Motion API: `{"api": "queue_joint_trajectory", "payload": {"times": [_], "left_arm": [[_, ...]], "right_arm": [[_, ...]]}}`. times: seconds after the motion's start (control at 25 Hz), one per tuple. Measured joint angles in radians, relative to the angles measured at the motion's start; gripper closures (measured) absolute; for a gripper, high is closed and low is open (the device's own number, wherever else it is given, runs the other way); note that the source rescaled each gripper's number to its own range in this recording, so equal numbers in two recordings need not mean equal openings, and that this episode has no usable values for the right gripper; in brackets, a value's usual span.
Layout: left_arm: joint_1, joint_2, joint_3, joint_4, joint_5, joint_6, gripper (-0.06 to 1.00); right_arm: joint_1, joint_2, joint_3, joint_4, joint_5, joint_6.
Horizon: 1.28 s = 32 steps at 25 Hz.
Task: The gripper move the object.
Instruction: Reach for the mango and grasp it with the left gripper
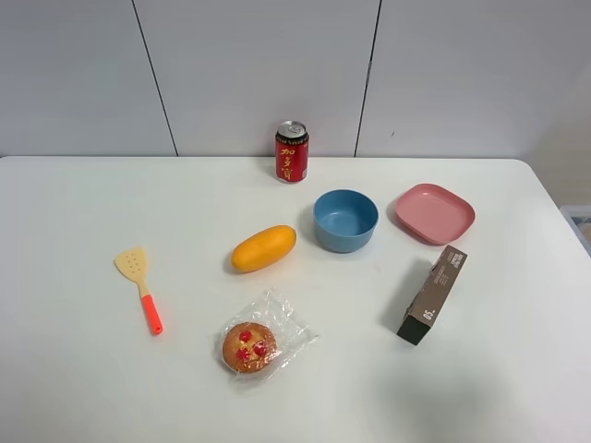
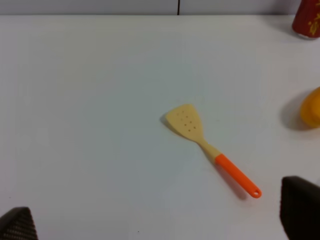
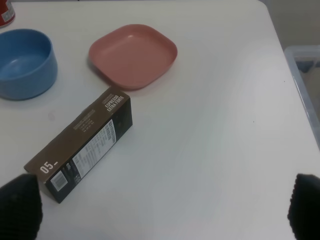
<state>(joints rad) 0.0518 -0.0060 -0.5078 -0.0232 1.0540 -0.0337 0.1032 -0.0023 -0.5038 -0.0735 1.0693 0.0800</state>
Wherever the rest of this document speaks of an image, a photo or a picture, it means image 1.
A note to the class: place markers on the yellow mango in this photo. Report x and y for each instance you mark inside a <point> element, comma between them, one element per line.
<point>264,248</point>

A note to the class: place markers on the blue bowl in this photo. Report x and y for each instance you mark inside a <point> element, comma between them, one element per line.
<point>344,220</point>

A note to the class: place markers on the red soda can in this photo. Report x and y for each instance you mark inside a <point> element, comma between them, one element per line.
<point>291,151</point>

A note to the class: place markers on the wrapped fruit tart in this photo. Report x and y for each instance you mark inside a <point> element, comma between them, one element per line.
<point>262,339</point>

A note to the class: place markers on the pink square plate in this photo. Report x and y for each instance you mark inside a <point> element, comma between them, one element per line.
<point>434,214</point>

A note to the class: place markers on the brown cardboard box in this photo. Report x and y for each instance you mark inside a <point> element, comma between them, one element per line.
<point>420,316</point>

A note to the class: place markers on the clear storage bin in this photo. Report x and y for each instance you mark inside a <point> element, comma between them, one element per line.
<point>579,218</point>

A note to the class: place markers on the yellow spatula orange handle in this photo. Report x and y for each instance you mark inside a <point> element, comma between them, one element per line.
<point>133,265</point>

